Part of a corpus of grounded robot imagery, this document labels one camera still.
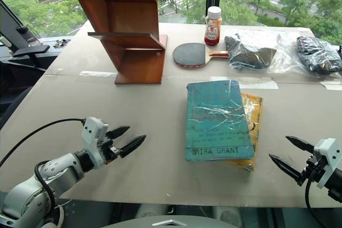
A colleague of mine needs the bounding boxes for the black table tennis paddle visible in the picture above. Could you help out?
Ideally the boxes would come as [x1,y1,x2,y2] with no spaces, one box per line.
[172,42,230,70]

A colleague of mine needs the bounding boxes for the black office chair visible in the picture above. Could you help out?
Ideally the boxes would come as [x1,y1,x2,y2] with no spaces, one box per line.
[0,59,46,130]

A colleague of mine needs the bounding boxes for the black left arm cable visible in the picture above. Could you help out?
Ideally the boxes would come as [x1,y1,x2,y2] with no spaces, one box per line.
[0,117,87,225]

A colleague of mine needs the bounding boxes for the red ketchup bottle white cap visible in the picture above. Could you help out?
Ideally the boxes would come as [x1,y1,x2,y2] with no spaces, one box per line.
[204,6,223,46]

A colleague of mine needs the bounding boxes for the plastic bag with black gloves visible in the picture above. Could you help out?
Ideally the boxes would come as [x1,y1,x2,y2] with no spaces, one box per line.
[223,33,278,73]

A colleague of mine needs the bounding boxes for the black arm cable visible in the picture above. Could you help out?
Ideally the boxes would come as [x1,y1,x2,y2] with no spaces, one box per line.
[0,117,87,225]
[305,175,323,228]

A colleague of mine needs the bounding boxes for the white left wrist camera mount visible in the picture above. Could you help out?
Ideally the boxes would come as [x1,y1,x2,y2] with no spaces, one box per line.
[81,116,110,169]

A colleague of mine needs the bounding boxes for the teal paperback book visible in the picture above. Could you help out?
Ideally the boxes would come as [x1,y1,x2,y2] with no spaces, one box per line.
[185,79,256,163]

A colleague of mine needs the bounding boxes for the black monitor stand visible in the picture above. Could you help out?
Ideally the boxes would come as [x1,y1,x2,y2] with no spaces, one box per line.
[0,0,51,58]

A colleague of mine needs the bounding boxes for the dark rounded robot body shape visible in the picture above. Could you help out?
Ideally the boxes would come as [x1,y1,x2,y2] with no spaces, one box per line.
[100,203,243,228]

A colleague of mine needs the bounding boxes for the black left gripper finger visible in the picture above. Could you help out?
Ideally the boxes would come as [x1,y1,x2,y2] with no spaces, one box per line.
[119,134,147,159]
[106,125,131,140]

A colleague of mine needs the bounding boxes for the clear tape strip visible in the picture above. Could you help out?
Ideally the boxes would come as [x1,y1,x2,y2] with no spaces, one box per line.
[238,77,279,90]
[80,70,119,77]
[320,80,342,91]

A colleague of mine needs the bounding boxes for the plastic bag with dark cloth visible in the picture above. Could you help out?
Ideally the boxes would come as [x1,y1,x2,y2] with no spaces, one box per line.
[267,31,342,76]

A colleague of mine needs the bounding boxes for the wooden shelf stand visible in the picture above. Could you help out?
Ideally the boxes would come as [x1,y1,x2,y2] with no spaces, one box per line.
[63,0,169,85]

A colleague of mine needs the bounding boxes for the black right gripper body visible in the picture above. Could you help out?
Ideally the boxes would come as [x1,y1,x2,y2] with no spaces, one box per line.
[300,154,328,186]

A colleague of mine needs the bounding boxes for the yellow paperback book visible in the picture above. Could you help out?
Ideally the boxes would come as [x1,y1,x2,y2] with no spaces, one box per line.
[223,92,264,172]

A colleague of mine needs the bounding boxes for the small dark metal clips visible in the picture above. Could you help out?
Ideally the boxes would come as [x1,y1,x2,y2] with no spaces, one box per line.
[52,39,72,49]

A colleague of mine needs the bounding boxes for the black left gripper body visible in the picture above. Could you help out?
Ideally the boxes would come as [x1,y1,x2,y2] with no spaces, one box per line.
[100,137,121,165]

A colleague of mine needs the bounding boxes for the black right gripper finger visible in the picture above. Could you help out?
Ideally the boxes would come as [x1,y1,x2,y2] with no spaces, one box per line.
[285,135,316,154]
[268,153,306,186]

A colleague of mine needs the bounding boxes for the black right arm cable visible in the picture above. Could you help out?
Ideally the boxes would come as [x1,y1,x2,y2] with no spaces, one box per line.
[305,175,323,228]

